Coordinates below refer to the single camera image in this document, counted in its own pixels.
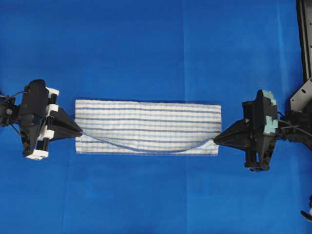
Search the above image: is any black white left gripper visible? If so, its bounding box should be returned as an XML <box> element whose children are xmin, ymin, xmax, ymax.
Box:
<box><xmin>19</xmin><ymin>79</ymin><xmax>82</xmax><ymax>160</ymax></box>

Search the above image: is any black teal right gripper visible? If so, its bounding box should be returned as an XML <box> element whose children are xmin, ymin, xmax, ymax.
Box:
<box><xmin>214</xmin><ymin>90</ymin><xmax>277</xmax><ymax>172</ymax></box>

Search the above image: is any blue white striped towel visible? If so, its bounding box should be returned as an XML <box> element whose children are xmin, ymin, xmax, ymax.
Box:
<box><xmin>75</xmin><ymin>99</ymin><xmax>222</xmax><ymax>156</ymax></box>

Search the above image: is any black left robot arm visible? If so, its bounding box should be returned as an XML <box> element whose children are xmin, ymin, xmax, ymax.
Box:
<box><xmin>0</xmin><ymin>79</ymin><xmax>83</xmax><ymax>160</ymax></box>

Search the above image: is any blue table cloth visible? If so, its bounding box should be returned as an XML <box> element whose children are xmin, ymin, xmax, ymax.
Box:
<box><xmin>0</xmin><ymin>0</ymin><xmax>312</xmax><ymax>234</ymax></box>

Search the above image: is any black metal table frame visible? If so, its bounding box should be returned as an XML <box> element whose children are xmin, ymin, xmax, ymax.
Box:
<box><xmin>290</xmin><ymin>0</ymin><xmax>312</xmax><ymax>112</ymax></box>

